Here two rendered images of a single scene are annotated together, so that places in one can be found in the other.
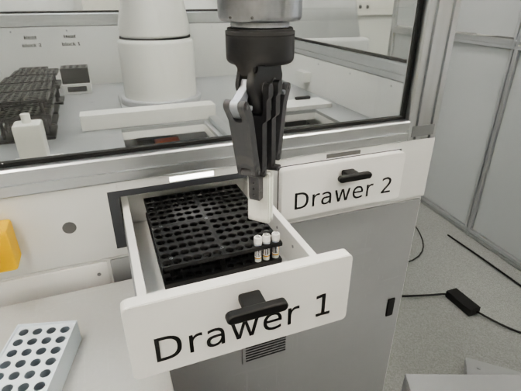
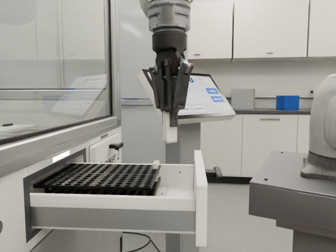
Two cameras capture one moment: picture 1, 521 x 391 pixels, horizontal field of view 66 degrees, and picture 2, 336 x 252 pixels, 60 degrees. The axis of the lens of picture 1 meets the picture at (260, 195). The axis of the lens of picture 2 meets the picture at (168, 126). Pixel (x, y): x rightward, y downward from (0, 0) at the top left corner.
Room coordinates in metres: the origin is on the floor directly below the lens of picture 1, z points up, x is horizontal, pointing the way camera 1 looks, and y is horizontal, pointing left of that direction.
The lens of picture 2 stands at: (0.20, 0.58, 1.06)
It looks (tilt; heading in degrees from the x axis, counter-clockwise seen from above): 6 degrees down; 295
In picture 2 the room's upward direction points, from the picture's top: straight up
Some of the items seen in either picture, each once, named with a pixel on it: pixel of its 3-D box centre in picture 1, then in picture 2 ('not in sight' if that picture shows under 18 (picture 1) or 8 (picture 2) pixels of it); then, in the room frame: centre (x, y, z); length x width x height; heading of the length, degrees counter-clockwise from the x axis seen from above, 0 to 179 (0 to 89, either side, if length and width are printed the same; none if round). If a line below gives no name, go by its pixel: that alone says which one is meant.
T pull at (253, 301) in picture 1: (253, 304); (212, 173); (0.37, 0.01, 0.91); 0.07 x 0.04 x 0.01; 111
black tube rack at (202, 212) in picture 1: (207, 234); (105, 188); (0.58, 0.09, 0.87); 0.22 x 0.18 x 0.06; 21
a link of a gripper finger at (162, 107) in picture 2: (264, 125); (166, 86); (0.48, -0.01, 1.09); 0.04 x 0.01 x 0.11; 64
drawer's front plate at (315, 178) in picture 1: (343, 184); (107, 155); (0.77, -0.17, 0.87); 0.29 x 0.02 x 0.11; 111
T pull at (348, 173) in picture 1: (351, 174); (115, 146); (0.75, -0.18, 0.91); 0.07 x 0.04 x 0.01; 111
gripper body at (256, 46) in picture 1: (260, 69); (169, 54); (0.47, 0.00, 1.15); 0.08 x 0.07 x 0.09; 154
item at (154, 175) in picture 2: (223, 252); (152, 175); (0.48, 0.05, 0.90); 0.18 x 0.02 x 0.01; 111
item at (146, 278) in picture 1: (205, 234); (101, 190); (0.59, 0.09, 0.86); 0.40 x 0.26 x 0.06; 21
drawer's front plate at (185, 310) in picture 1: (246, 310); (198, 188); (0.39, 0.02, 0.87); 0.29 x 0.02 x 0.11; 111
